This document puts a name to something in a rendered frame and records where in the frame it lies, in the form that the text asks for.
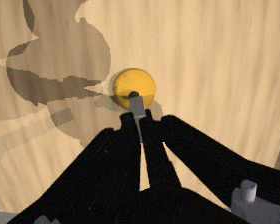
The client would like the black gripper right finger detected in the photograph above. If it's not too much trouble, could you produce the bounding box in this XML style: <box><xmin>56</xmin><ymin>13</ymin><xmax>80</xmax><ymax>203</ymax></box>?
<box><xmin>136</xmin><ymin>96</ymin><xmax>280</xmax><ymax>224</ymax></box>

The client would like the gold dome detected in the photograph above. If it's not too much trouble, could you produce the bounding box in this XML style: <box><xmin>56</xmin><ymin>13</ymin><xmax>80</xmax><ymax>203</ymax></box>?
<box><xmin>113</xmin><ymin>68</ymin><xmax>156</xmax><ymax>110</ymax></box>

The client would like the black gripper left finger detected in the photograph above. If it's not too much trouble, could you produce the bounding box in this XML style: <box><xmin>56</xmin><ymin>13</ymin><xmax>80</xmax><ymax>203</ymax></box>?
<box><xmin>7</xmin><ymin>97</ymin><xmax>142</xmax><ymax>224</ymax></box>

